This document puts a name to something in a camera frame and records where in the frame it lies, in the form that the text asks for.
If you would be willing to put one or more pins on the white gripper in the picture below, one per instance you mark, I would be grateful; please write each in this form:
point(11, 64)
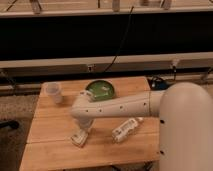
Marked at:
point(86, 124)

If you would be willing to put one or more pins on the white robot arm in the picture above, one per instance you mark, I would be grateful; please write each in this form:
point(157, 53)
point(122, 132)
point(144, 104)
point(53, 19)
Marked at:
point(185, 111)

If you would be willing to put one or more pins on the green bowl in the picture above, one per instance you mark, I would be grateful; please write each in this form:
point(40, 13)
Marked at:
point(101, 90)

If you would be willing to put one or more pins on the white plastic bottle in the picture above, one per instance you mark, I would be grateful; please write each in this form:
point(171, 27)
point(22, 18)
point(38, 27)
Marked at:
point(120, 133)

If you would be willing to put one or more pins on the clear plastic cup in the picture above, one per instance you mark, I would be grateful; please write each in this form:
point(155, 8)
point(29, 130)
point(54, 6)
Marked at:
point(53, 90)

